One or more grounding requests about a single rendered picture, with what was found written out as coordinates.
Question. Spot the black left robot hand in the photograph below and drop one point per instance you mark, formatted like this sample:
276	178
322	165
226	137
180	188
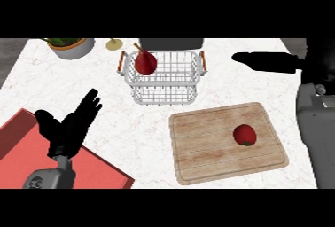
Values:
65	136

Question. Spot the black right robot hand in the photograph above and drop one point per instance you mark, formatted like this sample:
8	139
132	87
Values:
272	62

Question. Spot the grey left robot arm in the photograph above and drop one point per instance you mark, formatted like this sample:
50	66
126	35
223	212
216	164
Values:
52	177

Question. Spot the red pear with green stem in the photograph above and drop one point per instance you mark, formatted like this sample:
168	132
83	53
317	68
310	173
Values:
244	134

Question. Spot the dark red pear with stalk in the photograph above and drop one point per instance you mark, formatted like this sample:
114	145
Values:
145	63

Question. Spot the wooden cutting board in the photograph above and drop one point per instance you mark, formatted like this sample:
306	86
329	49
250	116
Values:
217	144

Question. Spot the red flat box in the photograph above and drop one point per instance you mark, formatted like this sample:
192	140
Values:
30	159

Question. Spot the dark grey appliance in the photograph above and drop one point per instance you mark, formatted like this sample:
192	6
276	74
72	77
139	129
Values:
171	43

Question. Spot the white plant pot orange rim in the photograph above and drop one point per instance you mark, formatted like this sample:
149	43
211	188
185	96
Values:
75	51

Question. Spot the green potted plant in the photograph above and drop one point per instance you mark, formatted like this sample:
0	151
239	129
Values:
64	41

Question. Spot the pale yellow round object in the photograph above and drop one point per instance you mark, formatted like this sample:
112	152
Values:
114	44

